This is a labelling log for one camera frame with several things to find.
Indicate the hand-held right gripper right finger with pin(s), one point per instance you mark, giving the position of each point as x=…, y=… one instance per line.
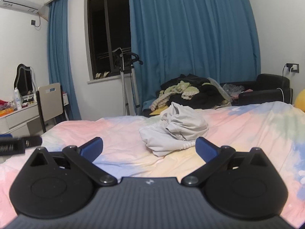
x=205, y=148

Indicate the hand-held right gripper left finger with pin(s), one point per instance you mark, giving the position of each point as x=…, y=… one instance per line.
x=91, y=146

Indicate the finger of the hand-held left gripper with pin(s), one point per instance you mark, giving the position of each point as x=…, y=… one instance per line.
x=33, y=141

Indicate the white t-shirt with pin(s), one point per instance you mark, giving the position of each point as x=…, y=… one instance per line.
x=181, y=124

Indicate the black clothes pile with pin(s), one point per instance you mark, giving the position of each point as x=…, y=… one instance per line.
x=207, y=95

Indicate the white dressing desk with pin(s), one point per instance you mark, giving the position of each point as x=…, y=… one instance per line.
x=19, y=118

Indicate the orange box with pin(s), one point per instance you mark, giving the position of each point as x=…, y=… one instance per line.
x=6, y=112

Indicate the white spray bottle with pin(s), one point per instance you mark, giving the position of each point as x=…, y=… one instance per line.
x=17, y=100

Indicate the red packets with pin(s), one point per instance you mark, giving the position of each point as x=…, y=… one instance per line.
x=4, y=104

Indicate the beige chair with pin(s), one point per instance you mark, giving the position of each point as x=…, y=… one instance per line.
x=50, y=100

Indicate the pastel tie-dye bedspread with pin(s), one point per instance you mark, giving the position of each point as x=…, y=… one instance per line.
x=250, y=128

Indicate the yellow cloth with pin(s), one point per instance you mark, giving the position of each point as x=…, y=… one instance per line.
x=156, y=112

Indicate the black framed vanity mirror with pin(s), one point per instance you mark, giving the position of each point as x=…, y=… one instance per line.
x=23, y=81

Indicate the cream green knit blanket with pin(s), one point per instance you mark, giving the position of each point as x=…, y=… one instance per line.
x=185, y=89

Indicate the clear plastic bag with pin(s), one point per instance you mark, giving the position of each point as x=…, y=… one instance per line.
x=221, y=88

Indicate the garment steamer stand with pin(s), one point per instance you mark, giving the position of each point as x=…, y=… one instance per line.
x=123, y=88

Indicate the beige slippers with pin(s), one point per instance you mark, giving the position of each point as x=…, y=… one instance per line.
x=102, y=75

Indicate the narrow blue curtain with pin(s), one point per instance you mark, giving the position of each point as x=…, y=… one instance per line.
x=59, y=64

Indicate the black armchair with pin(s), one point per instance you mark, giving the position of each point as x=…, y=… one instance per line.
x=271, y=83

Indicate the yellow plush toy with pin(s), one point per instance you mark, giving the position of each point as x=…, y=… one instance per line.
x=300, y=102

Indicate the wide blue curtain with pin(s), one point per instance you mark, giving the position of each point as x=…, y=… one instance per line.
x=190, y=40

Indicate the dark framed window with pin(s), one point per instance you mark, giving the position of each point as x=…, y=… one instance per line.
x=102, y=33

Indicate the wall socket with charger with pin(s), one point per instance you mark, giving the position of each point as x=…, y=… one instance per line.
x=293, y=67

